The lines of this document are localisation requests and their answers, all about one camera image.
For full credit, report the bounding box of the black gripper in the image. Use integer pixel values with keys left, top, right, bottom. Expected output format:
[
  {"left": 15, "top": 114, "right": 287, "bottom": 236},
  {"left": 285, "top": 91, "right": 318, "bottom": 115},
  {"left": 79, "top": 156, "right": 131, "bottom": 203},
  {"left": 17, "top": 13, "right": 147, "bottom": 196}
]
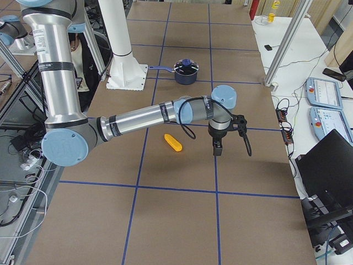
[{"left": 208, "top": 122, "right": 228, "bottom": 156}]

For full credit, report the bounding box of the yellow plastic corn cob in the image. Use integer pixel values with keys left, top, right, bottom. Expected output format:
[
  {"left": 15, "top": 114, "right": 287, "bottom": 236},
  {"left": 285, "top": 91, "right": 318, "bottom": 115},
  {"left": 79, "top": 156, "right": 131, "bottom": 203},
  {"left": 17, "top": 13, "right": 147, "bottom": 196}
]
[{"left": 164, "top": 134, "right": 183, "bottom": 152}]

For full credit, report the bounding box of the dark blue saucepan purple handle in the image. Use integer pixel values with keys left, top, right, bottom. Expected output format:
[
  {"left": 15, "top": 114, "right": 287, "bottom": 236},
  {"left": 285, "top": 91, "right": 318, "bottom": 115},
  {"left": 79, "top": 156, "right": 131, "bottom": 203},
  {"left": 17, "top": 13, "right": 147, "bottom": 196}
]
[{"left": 148, "top": 59, "right": 199, "bottom": 85}]

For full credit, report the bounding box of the glass lid purple knob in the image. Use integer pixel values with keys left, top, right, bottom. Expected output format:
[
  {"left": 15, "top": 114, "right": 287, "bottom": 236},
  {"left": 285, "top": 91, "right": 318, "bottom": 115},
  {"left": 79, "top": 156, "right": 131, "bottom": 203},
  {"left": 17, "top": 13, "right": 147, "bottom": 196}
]
[{"left": 174, "top": 59, "right": 199, "bottom": 76}]

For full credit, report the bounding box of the orange black power strip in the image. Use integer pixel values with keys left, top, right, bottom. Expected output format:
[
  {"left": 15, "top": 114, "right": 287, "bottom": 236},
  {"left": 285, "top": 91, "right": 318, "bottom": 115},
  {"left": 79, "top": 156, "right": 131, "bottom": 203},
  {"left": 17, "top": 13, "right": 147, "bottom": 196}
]
[{"left": 276, "top": 108, "right": 293, "bottom": 146}]

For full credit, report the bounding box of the brown table mat blue grid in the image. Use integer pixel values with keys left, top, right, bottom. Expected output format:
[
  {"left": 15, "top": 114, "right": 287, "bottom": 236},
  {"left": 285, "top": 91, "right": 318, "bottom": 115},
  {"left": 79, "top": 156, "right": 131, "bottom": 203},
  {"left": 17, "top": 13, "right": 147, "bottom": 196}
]
[{"left": 26, "top": 1, "right": 315, "bottom": 264}]

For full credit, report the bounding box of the near blue teach pendant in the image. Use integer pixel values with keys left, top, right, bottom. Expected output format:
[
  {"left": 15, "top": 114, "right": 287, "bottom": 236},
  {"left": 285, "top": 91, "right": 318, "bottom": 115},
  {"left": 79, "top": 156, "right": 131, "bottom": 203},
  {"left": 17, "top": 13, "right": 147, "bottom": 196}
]
[{"left": 309, "top": 107, "right": 352, "bottom": 144}]

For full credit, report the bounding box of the blue teach pendant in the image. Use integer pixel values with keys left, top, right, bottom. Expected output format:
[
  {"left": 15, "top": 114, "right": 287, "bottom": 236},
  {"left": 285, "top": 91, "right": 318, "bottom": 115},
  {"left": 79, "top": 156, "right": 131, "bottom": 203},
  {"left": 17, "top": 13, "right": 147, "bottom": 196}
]
[
  {"left": 309, "top": 107, "right": 352, "bottom": 144},
  {"left": 306, "top": 77, "right": 343, "bottom": 109}
]

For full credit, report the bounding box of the small black device on table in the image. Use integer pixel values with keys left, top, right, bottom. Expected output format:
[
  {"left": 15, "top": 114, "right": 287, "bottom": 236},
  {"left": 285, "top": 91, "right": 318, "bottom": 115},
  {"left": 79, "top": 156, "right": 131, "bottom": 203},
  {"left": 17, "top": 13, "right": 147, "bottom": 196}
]
[{"left": 264, "top": 45, "right": 272, "bottom": 51}]

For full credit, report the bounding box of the black laptop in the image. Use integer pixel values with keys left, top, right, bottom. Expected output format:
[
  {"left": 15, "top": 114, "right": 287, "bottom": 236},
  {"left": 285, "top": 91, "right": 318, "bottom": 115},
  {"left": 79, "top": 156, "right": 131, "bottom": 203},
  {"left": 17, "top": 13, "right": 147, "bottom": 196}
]
[{"left": 295, "top": 129, "right": 352, "bottom": 205}]

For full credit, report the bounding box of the far blue teach pendant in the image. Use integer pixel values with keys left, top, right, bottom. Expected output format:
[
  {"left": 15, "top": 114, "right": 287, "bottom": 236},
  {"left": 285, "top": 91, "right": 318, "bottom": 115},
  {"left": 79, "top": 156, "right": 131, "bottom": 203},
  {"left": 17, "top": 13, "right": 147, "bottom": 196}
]
[{"left": 306, "top": 77, "right": 343, "bottom": 109}]

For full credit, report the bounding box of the black smartphone on table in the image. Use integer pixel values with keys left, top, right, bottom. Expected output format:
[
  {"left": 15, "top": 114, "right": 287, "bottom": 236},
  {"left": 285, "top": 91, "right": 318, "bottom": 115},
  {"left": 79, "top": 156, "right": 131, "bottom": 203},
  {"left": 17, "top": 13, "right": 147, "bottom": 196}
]
[{"left": 322, "top": 68, "right": 346, "bottom": 82}]

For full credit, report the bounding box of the yellow cup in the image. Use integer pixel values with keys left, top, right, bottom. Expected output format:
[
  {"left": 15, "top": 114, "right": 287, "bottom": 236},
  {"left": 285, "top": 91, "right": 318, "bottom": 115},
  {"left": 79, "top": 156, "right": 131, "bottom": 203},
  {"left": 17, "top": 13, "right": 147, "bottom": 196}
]
[{"left": 268, "top": 13, "right": 275, "bottom": 23}]

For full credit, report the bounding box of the seated person black courage jacket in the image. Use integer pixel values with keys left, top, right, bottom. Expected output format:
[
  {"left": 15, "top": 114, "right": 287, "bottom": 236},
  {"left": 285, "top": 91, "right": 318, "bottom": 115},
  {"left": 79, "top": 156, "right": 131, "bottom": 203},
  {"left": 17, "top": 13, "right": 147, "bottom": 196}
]
[{"left": 68, "top": 33, "right": 100, "bottom": 112}]

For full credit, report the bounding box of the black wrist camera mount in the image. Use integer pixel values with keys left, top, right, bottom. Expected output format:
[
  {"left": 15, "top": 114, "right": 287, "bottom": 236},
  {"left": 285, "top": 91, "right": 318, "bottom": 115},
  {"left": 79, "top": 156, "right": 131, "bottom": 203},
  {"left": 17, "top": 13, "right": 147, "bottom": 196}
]
[{"left": 227, "top": 114, "right": 247, "bottom": 134}]

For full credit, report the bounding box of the metal base plate with holes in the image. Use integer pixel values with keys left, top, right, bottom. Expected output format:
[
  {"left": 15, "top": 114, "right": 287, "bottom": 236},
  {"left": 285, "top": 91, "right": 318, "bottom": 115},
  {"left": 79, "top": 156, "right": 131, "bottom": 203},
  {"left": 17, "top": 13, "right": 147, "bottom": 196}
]
[{"left": 106, "top": 63, "right": 148, "bottom": 91}]

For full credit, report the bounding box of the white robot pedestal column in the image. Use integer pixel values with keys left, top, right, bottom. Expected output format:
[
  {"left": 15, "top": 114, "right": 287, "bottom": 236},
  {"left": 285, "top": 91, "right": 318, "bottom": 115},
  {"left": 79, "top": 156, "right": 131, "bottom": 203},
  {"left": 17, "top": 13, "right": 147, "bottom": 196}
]
[{"left": 98, "top": 0, "right": 148, "bottom": 91}]

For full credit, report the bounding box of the aluminium frame post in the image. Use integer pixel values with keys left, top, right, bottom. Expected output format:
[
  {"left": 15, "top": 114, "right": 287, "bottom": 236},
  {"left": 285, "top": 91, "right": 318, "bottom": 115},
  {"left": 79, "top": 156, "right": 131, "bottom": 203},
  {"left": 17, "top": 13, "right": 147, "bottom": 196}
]
[{"left": 264, "top": 0, "right": 313, "bottom": 92}]

